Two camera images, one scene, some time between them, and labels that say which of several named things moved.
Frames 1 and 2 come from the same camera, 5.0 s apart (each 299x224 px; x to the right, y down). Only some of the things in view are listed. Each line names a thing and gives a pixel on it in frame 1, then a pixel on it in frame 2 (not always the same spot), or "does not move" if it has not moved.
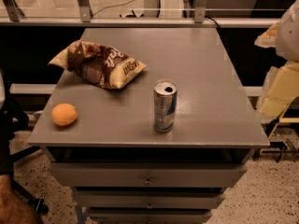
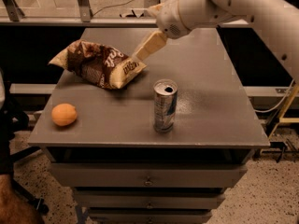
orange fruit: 64,114 does not move
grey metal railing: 11,16 does not move
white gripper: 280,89 -> 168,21
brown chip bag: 98,64 does not move
